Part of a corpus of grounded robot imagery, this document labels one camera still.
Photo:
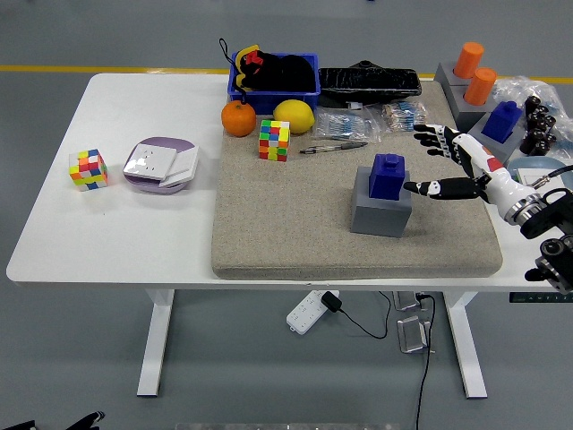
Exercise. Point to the white table leg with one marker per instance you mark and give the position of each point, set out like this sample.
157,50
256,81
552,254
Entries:
467,349
154,349

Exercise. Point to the orange fruit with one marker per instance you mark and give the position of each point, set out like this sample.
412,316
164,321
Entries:
238,118

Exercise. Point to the blue square seal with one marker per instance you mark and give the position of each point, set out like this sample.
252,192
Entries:
503,123
387,179

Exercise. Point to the clear metal floor bracket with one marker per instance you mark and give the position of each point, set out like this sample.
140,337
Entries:
413,335
405,301

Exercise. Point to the bag of blue resistors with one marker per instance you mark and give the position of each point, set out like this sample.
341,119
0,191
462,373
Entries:
342,125

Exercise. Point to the bag of tan resistors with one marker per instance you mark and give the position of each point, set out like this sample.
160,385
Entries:
403,116

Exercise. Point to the yellow black red tool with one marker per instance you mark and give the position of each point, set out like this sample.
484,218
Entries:
245,56

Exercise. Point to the clear plastic bag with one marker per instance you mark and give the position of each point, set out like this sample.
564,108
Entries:
517,87

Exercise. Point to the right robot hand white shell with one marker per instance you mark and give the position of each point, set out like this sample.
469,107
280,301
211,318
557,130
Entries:
497,174

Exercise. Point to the grey-brown mat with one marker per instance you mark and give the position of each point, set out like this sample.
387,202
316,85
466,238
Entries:
291,215

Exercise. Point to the small white connector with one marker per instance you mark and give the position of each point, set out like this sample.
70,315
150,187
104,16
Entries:
355,105

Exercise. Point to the white power strip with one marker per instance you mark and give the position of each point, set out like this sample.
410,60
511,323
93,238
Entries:
306,313

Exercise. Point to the purple plate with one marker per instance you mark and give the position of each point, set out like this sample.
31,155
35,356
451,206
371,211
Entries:
174,142

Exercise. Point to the grey ballpoint pen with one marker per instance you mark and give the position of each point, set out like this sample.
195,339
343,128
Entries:
340,146

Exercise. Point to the orange cylinder seal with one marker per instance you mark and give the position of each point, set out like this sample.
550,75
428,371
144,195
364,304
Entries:
469,58
479,87

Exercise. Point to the black wrapped long device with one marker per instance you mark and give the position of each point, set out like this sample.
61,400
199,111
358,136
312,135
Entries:
371,83

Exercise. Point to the black cloth pouch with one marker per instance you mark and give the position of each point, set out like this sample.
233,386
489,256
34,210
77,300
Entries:
286,74

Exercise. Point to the white flat panel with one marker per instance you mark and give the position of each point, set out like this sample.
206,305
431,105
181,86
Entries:
530,174

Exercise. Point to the colourful puzzle cube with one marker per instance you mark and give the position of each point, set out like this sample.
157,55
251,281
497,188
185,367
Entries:
88,170
274,141

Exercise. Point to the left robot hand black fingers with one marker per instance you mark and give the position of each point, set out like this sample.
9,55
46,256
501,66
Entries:
89,421

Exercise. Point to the blue plastic bin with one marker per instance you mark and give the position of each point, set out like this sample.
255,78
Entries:
264,99

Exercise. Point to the white socket panel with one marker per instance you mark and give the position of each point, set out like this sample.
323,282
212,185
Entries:
148,162

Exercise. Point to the light blue plate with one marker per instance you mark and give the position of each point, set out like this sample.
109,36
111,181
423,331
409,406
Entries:
532,162

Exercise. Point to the white switch panel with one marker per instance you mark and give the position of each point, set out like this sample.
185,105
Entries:
183,165

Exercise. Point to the table height control panel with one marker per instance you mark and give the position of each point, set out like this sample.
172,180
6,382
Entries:
537,298

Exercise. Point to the yellow lemon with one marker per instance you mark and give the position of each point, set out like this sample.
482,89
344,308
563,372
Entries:
293,116

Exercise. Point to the black dotted cylinder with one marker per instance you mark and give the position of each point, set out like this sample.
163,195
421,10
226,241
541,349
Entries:
547,144
537,121
549,122
529,145
532,104

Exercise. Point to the black plug adapter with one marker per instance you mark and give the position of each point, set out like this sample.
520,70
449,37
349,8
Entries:
331,301

